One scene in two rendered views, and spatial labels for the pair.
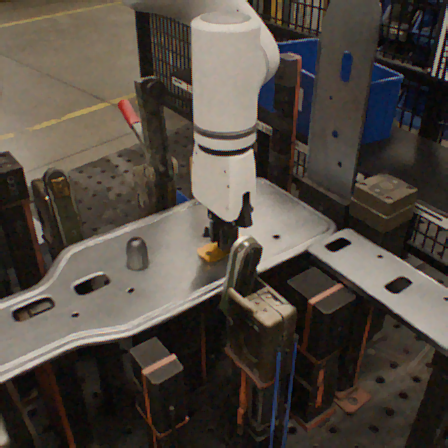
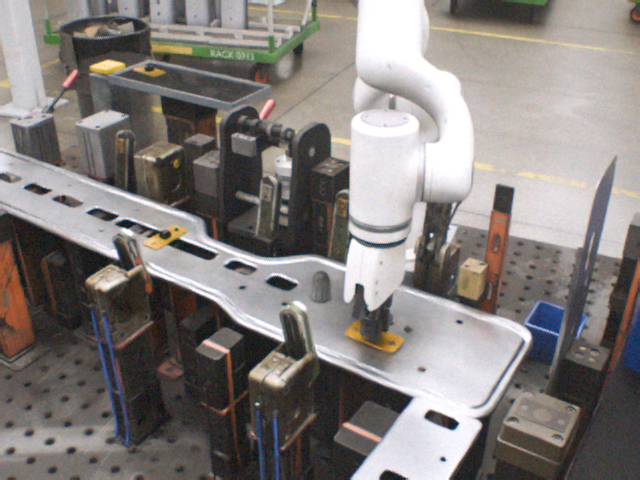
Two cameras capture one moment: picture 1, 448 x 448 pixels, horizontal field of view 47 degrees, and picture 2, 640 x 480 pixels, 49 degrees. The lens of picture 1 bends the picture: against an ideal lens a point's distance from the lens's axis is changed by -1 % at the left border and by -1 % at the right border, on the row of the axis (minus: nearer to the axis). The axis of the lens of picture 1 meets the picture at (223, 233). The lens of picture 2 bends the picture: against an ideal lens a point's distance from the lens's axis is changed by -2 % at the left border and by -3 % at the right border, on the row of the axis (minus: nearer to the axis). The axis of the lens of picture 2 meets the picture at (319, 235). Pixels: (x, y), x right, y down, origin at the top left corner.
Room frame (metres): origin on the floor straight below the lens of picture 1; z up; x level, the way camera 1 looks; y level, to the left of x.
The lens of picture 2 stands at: (0.28, -0.75, 1.67)
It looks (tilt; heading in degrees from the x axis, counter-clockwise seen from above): 31 degrees down; 69
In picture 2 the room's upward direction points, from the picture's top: straight up
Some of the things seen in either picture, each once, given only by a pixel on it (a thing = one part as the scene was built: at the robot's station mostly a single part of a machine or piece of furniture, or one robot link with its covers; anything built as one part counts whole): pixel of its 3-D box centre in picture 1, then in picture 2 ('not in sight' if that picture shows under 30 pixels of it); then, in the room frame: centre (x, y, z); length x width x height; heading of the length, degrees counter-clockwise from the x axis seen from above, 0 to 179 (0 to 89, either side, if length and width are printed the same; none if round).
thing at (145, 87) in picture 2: not in sight; (187, 83); (0.55, 0.79, 1.16); 0.37 x 0.14 x 0.02; 126
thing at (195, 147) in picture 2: not in sight; (206, 222); (0.53, 0.61, 0.90); 0.05 x 0.05 x 0.40; 36
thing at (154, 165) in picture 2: not in sight; (166, 230); (0.45, 0.63, 0.89); 0.13 x 0.11 x 0.38; 36
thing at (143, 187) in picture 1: (160, 246); (429, 330); (0.83, 0.12, 0.88); 0.07 x 0.06 x 0.35; 36
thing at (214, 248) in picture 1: (224, 244); (374, 334); (0.65, 0.00, 1.01); 0.08 x 0.04 x 0.01; 126
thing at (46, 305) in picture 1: (57, 379); (247, 338); (0.52, 0.26, 0.84); 0.12 x 0.05 x 0.29; 36
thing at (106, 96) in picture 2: not in sight; (120, 155); (0.40, 1.00, 0.92); 0.08 x 0.08 x 0.44; 36
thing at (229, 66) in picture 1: (227, 70); (386, 165); (0.66, 0.00, 1.28); 0.09 x 0.08 x 0.13; 153
